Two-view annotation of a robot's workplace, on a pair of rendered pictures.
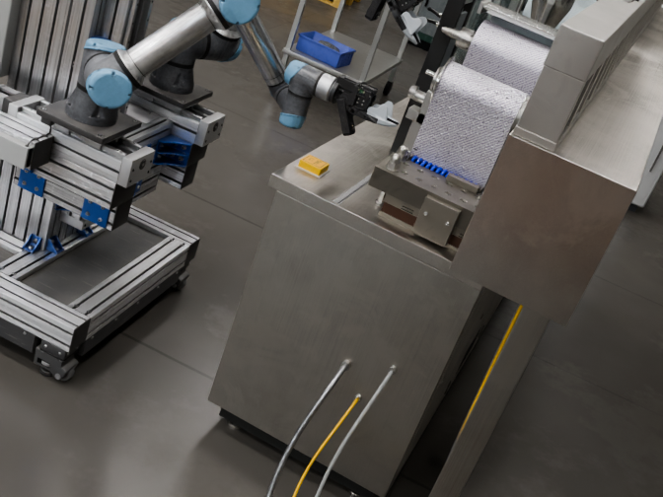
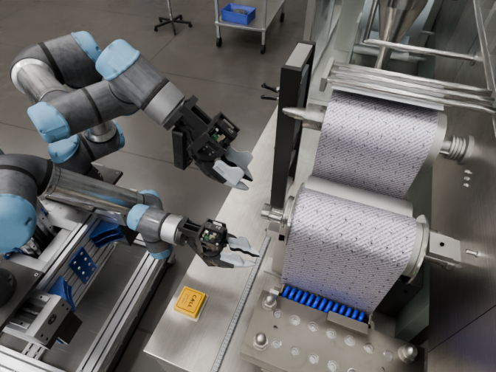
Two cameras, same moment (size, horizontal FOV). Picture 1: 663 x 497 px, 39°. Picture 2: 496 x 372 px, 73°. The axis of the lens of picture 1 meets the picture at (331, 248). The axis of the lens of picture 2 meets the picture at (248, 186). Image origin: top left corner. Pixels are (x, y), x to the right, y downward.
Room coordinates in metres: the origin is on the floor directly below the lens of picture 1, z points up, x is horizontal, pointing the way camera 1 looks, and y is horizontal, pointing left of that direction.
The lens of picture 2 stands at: (2.16, -0.08, 1.86)
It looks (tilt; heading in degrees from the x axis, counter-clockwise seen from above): 49 degrees down; 7
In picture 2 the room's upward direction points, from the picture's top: straight up
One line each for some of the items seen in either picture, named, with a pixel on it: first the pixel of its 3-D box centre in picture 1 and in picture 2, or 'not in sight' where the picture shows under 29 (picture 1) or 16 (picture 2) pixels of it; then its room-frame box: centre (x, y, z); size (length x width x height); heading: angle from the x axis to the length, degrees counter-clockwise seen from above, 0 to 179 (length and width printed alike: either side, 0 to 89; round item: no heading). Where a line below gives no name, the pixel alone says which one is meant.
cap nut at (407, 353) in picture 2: not in sight; (410, 351); (2.41, -0.41, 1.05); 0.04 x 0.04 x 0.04
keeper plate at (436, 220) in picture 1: (435, 221); not in sight; (2.31, -0.24, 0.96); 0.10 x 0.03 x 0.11; 76
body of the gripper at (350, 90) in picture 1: (353, 97); (202, 237); (2.61, 0.09, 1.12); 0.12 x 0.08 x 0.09; 76
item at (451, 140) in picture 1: (457, 146); (331, 282); (2.53, -0.23, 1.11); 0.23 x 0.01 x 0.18; 76
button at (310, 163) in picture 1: (314, 165); (190, 302); (2.52, 0.13, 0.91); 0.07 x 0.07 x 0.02; 76
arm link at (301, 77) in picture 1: (304, 78); (150, 221); (2.65, 0.25, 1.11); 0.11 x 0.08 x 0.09; 76
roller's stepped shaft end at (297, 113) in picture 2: (450, 33); (294, 112); (2.88, -0.11, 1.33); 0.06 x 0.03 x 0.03; 76
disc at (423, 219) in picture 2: not in sight; (413, 249); (2.56, -0.38, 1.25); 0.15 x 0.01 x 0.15; 166
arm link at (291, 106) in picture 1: (293, 106); (157, 236); (2.67, 0.26, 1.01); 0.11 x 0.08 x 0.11; 28
